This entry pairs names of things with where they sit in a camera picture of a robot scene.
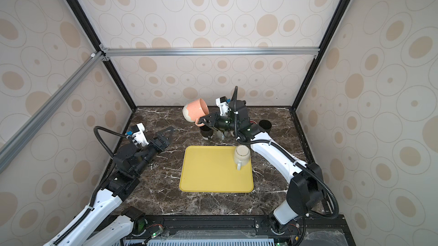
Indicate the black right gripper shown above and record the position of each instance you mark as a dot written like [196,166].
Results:
[214,117]

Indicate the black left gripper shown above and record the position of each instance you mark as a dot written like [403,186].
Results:
[164,141]

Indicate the black-green mug white base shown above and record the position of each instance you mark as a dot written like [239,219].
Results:
[206,132]

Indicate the peach mug cream base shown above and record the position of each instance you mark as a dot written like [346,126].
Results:
[193,111]

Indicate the black mug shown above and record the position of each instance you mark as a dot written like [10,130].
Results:
[266,125]

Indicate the grey mug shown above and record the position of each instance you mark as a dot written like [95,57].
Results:
[220,135]

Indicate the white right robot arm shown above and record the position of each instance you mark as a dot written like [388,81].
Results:
[307,192]

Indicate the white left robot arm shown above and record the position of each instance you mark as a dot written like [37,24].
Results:
[111,192]

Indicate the speckled beige mug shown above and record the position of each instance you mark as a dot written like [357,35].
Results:
[241,156]

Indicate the yellow plastic tray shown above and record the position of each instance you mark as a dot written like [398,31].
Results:
[216,169]

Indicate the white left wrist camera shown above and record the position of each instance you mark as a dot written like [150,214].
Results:
[136,135]

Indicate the horizontal aluminium rail back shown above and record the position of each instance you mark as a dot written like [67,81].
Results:
[226,51]

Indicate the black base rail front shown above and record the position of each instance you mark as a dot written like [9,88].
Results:
[239,230]

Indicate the diagonal aluminium rail left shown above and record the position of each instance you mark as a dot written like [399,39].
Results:
[22,137]

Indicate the black corner frame post left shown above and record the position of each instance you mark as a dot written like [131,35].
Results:
[91,34]

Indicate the black corner frame post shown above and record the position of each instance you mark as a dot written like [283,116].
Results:
[91,34]
[326,40]

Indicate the black corner frame post right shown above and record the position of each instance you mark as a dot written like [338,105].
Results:
[326,40]

